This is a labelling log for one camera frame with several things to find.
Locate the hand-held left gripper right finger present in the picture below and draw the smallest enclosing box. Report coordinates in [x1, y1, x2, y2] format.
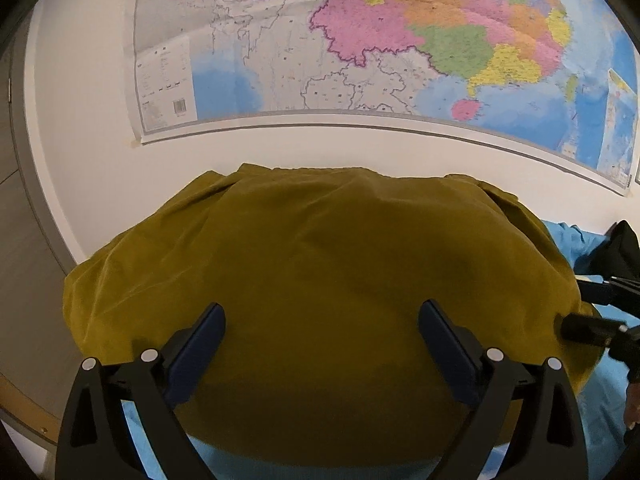
[418, 299, 588, 480]

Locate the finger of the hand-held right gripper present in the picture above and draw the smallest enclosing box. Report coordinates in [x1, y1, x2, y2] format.
[577, 275, 640, 307]
[560, 312, 633, 348]

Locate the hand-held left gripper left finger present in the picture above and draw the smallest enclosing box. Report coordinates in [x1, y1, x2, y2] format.
[54, 302, 227, 480]

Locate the olive green jacket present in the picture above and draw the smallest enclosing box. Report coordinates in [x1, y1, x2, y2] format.
[62, 162, 608, 466]

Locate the blue blanket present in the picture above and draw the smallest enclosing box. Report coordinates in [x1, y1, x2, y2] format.
[120, 220, 640, 480]

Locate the grey brown wooden panel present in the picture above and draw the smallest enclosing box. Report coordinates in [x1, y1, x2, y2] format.
[0, 10, 77, 396]

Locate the wooden bed frame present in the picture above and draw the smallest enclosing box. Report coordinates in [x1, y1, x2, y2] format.
[0, 370, 63, 456]

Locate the colourful wall map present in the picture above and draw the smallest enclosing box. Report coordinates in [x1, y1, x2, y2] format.
[131, 0, 640, 196]

